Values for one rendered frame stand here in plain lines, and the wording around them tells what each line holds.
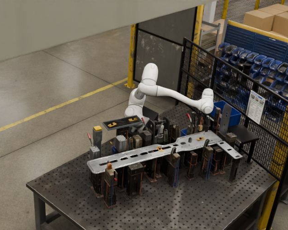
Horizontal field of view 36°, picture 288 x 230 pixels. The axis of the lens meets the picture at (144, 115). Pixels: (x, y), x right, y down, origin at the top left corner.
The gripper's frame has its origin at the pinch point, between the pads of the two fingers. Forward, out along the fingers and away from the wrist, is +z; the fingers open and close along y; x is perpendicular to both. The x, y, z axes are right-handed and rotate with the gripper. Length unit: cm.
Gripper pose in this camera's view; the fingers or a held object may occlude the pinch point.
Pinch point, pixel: (202, 127)
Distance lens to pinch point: 427.5
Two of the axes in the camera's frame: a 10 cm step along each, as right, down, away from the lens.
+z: -0.7, 8.6, 5.0
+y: 4.8, 4.7, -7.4
